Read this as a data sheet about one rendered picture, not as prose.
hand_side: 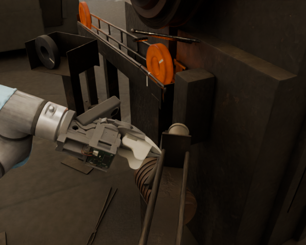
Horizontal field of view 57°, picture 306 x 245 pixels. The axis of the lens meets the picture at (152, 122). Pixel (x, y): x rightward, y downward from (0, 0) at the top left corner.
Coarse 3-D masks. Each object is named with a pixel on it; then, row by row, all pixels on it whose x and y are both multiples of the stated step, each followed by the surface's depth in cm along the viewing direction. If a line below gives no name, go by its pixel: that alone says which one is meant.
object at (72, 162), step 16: (32, 48) 135; (64, 48) 148; (80, 48) 126; (96, 48) 136; (32, 64) 137; (64, 64) 141; (80, 64) 129; (96, 64) 139; (64, 80) 140; (80, 96) 147; (80, 112) 151; (64, 160) 169; (80, 160) 169
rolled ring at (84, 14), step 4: (80, 4) 184; (84, 4) 181; (80, 8) 188; (84, 8) 180; (88, 8) 180; (80, 12) 191; (84, 12) 180; (88, 12) 180; (80, 16) 193; (84, 16) 194; (88, 16) 181; (84, 20) 194; (88, 20) 182; (84, 24) 193; (88, 24) 183
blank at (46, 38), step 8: (40, 40) 129; (48, 40) 127; (40, 48) 133; (48, 48) 128; (56, 48) 128; (40, 56) 136; (48, 56) 136; (56, 56) 129; (48, 64) 135; (56, 64) 132
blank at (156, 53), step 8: (152, 48) 101; (160, 48) 98; (152, 56) 103; (160, 56) 98; (168, 56) 97; (152, 64) 106; (160, 64) 99; (168, 64) 97; (152, 72) 107; (160, 72) 101; (168, 72) 98; (160, 80) 102; (168, 80) 100
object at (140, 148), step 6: (126, 138) 59; (132, 138) 59; (126, 144) 58; (132, 144) 58; (138, 144) 59; (144, 144) 59; (150, 144) 60; (138, 150) 58; (144, 150) 59; (150, 150) 61; (156, 150) 61; (138, 156) 57; (144, 156) 58
